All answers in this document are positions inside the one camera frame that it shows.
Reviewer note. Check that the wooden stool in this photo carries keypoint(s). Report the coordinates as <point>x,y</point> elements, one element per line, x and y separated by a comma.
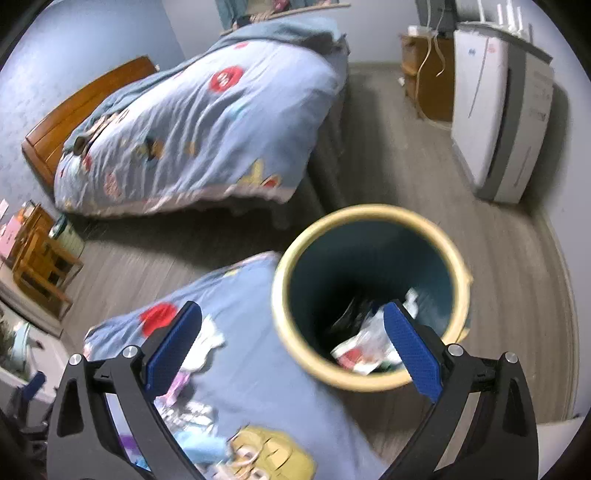
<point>46,272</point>

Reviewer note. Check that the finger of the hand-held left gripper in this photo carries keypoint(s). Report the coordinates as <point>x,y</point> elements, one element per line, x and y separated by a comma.
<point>33,387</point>

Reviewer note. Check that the printed blue cushion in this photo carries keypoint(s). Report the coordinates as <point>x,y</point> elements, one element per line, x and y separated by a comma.
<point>258,369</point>

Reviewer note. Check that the pink box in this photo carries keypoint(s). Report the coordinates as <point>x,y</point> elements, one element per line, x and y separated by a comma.
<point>9,237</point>

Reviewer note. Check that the white air purifier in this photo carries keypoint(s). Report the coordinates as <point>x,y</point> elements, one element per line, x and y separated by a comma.
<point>480,115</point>

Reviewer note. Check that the small white waste bin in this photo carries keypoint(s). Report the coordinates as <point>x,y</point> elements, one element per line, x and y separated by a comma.
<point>69,240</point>

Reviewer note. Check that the black television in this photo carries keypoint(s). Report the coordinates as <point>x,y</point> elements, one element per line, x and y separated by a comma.
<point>422,11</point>

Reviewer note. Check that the yellow-rimmed dark waste bin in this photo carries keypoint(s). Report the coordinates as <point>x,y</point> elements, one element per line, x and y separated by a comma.
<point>323,277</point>

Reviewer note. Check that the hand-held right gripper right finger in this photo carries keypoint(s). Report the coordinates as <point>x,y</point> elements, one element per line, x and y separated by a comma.
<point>411,350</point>

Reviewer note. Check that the white router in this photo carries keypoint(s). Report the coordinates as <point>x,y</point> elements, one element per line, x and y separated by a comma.
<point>501,16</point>

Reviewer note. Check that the wooden nightstand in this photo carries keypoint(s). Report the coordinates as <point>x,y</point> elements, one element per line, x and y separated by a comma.
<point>37,217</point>

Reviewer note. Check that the white red printed wrapper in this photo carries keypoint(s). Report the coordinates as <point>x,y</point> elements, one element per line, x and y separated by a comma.
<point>364,346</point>

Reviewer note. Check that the bed with cartoon duvet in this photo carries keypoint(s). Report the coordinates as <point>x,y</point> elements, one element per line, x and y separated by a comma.
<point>207,124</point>

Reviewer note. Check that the blue curtain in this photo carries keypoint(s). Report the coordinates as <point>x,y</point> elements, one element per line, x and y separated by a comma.
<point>226,9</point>

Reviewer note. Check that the wooden bed headboard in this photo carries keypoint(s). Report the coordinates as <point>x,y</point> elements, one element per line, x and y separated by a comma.
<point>69,120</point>

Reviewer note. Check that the wooden cabinet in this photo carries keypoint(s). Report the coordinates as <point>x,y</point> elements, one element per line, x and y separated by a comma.
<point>434,87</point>

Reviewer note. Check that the brown cloth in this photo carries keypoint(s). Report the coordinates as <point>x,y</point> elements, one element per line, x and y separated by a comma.
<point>83,144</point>

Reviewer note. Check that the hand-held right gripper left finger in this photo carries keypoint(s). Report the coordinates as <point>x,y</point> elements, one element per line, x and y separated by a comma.
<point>173,350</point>

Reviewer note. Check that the white power strip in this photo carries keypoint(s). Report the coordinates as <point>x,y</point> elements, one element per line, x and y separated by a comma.
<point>420,30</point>

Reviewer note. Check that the pink plastic wrapper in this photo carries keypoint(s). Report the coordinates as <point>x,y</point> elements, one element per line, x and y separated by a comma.
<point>173,387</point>

